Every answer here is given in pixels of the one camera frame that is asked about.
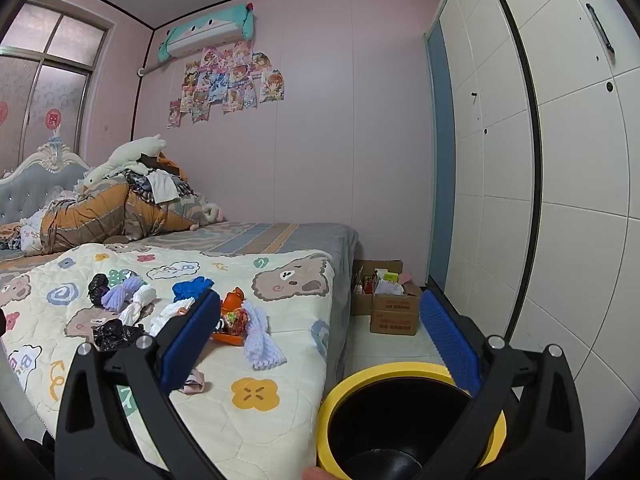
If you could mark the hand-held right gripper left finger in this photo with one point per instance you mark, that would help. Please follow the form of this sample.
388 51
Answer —
192 340

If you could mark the green yellow packet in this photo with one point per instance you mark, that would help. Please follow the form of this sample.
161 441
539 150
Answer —
391 276

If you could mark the white plush toy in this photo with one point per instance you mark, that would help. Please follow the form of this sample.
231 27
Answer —
132 152

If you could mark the frosted window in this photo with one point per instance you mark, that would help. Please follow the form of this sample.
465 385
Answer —
50 90

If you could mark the group of wall posters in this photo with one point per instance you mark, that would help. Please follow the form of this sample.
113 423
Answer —
225 85

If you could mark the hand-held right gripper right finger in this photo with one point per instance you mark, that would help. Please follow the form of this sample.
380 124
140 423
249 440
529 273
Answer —
450 340

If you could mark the black plastic bag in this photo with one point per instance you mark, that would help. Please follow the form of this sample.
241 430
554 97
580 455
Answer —
97 285
115 334

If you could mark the grey tufted headboard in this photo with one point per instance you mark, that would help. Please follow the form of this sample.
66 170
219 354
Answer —
30 185

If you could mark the pale foam fruit net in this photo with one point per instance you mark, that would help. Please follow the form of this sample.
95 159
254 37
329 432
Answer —
262 345

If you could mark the air conditioner with teal cover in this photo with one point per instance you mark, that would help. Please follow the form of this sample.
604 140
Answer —
205 35

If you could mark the labelled cardboard box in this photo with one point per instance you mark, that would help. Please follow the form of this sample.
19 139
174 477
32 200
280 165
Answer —
395 322
395 302

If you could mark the white bag in box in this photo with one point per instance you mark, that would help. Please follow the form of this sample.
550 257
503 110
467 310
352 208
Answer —
390 287

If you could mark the red round window sticker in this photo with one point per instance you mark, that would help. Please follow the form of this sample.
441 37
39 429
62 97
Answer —
52 119
2 110

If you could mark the orange patterned quilt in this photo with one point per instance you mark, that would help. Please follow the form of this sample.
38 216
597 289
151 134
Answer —
100 210

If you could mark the white cloth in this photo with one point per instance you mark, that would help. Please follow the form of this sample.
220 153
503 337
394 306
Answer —
137 305

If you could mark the red orange snack wrapper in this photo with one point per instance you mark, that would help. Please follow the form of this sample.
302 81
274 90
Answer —
232 325

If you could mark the purple foam net bundle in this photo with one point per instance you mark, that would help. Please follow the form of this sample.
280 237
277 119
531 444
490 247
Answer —
120 295

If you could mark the white wall pipe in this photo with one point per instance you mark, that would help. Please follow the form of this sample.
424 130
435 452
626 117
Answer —
150 69

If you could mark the white wardrobe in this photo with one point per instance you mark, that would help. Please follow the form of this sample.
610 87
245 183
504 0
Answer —
575 160

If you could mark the bear printed blanket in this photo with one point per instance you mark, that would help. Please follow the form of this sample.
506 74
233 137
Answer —
210 270

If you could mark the open cardboard box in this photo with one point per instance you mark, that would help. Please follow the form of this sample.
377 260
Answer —
362 302

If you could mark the blue rubber glove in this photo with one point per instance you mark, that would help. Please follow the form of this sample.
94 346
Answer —
190 287

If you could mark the yellow rimmed black trash bin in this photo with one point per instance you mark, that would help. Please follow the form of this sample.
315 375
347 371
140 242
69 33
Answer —
400 425

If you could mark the floral white pillow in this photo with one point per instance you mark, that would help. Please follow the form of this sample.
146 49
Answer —
35 235

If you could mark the pink plush toy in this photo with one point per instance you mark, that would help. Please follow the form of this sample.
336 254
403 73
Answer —
212 211

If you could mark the pile of clothes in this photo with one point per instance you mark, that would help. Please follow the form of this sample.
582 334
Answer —
160 185

